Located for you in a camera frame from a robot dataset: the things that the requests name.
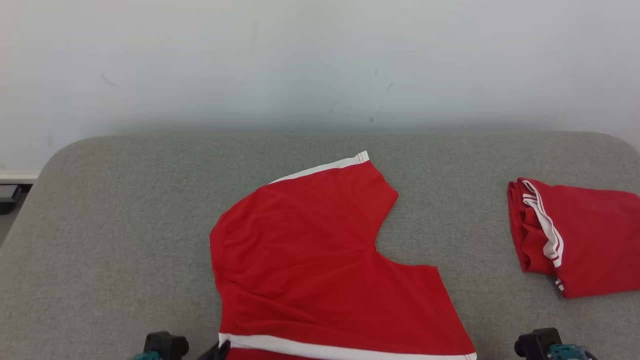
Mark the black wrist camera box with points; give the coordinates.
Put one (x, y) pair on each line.
(167, 345)
(535, 345)

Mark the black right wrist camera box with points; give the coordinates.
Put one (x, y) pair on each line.
(535, 345)

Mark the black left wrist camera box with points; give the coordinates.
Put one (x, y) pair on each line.
(167, 345)

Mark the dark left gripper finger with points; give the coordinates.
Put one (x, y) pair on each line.
(220, 352)

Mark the red shorts with white stripe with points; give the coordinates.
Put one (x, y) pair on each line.
(310, 250)

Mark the red basketball jersey number 23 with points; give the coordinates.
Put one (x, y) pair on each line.
(595, 235)

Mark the grey furniture base with caster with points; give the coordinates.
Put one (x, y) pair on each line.
(7, 197)

